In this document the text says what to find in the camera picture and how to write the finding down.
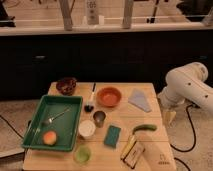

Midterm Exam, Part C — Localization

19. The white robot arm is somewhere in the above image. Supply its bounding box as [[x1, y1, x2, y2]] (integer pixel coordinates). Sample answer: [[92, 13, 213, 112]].
[[157, 62, 213, 126]]

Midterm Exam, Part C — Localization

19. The red bowl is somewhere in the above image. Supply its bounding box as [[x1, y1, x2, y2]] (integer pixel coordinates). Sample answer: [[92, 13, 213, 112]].
[[96, 87, 122, 107]]

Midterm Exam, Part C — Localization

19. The dark brown bowl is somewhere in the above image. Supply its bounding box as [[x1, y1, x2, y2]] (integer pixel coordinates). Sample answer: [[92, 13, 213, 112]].
[[56, 77, 77, 95]]

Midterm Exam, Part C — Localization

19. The grey folded cloth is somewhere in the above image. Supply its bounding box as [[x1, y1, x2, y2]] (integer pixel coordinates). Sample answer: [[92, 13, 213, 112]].
[[128, 89, 152, 112]]

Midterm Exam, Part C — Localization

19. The teal sponge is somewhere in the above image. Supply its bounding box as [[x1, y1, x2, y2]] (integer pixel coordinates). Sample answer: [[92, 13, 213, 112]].
[[104, 125, 121, 148]]

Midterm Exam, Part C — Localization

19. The metal cup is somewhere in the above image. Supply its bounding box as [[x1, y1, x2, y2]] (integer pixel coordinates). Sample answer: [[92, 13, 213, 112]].
[[93, 111, 106, 128]]

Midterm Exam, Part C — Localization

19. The white cup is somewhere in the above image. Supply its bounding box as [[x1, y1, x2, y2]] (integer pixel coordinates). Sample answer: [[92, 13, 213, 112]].
[[78, 120, 96, 139]]

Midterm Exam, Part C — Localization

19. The green cup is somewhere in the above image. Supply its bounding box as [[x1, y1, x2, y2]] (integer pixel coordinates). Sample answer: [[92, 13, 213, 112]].
[[74, 145, 91, 164]]

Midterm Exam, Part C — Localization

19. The green plastic tray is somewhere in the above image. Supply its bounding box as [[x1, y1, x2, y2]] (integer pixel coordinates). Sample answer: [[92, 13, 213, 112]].
[[22, 95, 83, 151]]

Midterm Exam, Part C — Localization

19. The orange peach fruit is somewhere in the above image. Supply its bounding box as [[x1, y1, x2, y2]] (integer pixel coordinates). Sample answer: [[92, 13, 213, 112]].
[[43, 131, 57, 145]]

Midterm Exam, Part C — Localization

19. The metal fork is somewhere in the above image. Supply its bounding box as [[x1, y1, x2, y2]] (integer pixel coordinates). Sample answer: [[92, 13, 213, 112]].
[[42, 107, 70, 125]]

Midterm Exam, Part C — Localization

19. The white remote device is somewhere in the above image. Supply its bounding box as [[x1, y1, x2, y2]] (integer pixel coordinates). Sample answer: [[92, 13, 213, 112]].
[[86, 0, 99, 25]]

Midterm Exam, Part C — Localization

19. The black cable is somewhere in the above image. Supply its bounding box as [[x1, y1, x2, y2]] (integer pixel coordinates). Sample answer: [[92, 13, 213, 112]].
[[169, 103, 198, 153]]

